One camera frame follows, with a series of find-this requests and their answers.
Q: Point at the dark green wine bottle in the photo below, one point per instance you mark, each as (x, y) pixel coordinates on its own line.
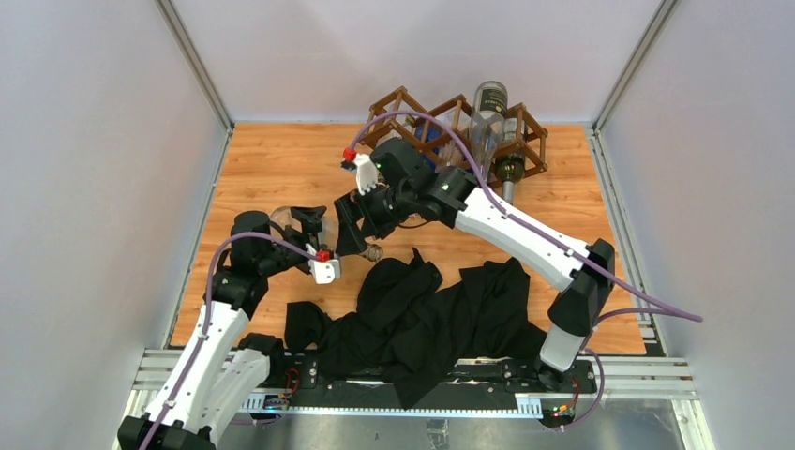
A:
(510, 168)

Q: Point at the black cloth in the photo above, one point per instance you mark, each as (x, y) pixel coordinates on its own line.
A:
(407, 323)

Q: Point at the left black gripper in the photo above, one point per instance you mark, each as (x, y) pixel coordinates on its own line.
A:
(310, 224)

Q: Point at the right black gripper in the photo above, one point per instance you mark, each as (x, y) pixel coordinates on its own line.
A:
(349, 212)

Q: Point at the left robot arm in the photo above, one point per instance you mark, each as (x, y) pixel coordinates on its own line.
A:
(211, 348)

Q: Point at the clear bottle dark label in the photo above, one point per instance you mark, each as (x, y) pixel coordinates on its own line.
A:
(487, 123)

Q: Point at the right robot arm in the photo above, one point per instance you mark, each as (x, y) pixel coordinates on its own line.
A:
(395, 182)

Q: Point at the aluminium frame rail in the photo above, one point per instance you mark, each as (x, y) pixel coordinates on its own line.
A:
(618, 377)

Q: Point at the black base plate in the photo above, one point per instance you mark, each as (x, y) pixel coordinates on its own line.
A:
(397, 388)

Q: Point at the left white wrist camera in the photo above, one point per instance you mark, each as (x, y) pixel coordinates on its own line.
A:
(325, 267)

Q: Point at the brown wooden wine rack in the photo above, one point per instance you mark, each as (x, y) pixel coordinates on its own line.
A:
(395, 114)

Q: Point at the blue labelled clear bottle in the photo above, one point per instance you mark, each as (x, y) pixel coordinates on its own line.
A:
(428, 136)

